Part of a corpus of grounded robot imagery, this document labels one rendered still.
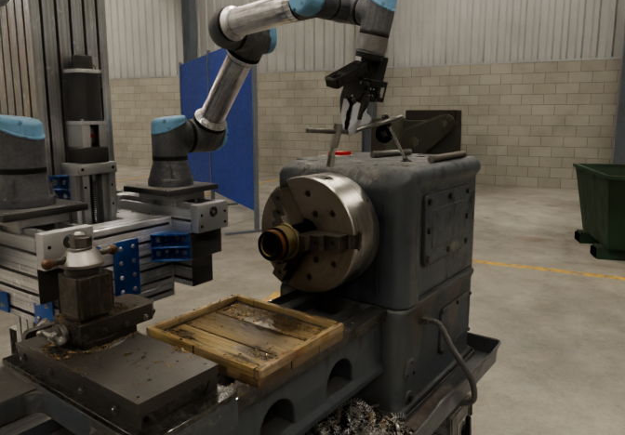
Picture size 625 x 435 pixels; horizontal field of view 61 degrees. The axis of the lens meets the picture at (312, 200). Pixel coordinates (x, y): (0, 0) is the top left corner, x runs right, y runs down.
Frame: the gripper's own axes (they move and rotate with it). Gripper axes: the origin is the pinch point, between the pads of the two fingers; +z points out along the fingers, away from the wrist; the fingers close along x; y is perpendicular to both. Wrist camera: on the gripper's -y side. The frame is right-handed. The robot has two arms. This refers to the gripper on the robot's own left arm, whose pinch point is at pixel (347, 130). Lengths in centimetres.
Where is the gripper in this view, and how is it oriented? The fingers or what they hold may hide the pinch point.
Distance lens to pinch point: 139.1
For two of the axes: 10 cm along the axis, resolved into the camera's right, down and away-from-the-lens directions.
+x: -6.1, -3.5, 7.1
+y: 7.7, -0.4, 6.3
